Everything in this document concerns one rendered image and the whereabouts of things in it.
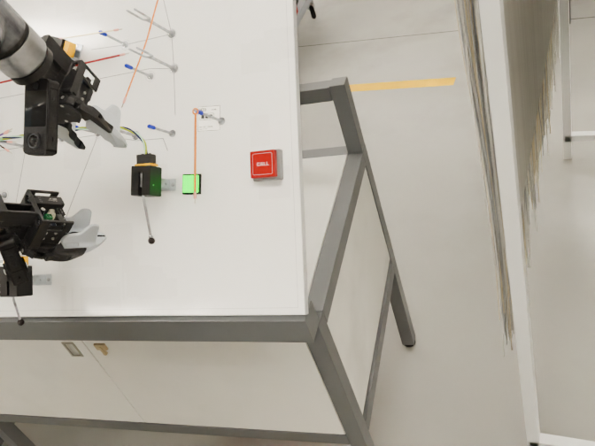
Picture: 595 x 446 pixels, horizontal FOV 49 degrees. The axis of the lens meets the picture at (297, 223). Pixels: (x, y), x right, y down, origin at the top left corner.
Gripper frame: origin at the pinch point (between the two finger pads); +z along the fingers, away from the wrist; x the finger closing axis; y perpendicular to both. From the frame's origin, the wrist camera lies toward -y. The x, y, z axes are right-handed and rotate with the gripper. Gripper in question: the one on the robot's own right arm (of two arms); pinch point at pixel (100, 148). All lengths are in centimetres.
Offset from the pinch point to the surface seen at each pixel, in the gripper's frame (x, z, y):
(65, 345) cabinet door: 34, 47, -23
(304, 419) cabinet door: -19, 71, -29
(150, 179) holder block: -2.1, 12.7, 1.3
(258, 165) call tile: -21.8, 16.6, 6.0
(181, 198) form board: -3.4, 22.1, 2.3
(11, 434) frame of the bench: 81, 92, -40
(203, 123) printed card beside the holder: -8.1, 15.8, 15.7
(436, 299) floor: -36, 140, 27
